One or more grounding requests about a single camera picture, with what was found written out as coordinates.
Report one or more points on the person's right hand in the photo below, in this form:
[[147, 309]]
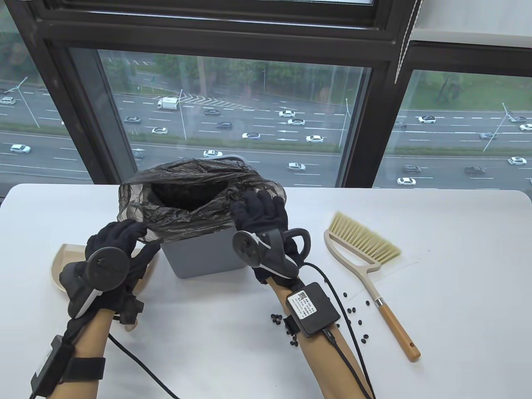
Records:
[[266, 212]]

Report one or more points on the person's left hand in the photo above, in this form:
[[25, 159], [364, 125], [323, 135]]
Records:
[[112, 235]]

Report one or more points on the beige plastic dustpan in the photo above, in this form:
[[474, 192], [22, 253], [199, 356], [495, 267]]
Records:
[[66, 257]]

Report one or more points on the grey food waste bin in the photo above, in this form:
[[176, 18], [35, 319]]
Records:
[[208, 257]]

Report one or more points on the black plastic bin bag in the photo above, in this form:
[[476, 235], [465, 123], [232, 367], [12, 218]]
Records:
[[187, 224]]

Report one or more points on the pile of coffee beans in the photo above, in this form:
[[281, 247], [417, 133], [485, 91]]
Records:
[[274, 319]]

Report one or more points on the person's left forearm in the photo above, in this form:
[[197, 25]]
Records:
[[87, 336]]

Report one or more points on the black forearm sensor box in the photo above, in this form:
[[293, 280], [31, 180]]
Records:
[[320, 316], [50, 365]]

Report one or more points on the white table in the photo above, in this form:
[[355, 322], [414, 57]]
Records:
[[457, 291]]

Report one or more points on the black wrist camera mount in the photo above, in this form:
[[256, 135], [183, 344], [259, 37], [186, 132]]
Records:
[[131, 309]]

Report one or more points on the black window frame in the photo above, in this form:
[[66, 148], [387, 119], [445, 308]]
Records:
[[208, 37]]

